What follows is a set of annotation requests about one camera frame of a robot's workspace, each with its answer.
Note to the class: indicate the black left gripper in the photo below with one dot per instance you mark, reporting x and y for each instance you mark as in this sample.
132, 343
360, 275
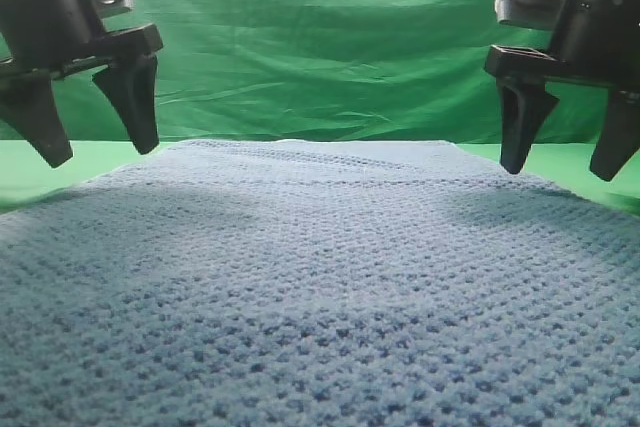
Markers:
62, 37

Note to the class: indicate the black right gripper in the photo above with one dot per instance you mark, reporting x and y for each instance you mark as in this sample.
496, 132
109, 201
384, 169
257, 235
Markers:
596, 43

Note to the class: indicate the blue waffle-weave towel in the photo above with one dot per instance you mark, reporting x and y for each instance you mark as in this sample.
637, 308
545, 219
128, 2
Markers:
292, 284

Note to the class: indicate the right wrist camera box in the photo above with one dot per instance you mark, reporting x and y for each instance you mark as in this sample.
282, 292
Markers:
543, 15

